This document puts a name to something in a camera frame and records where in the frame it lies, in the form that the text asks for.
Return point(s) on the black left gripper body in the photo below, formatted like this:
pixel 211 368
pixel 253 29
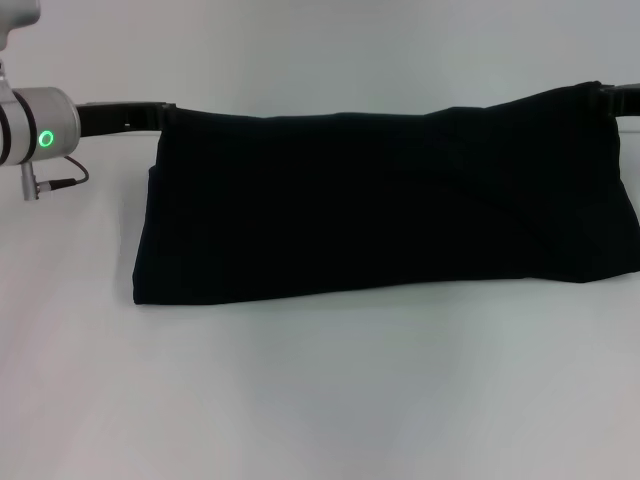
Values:
pixel 117 119

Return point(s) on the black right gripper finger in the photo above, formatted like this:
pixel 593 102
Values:
pixel 607 97

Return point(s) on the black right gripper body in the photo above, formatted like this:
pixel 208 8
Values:
pixel 629 100

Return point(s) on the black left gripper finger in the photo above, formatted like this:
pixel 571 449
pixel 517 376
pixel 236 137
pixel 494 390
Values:
pixel 170 112

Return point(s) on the black T-shirt with FREE print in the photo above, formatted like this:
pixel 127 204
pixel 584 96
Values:
pixel 375 200

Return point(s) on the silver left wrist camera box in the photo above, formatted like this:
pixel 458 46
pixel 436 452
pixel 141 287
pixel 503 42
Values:
pixel 17 22

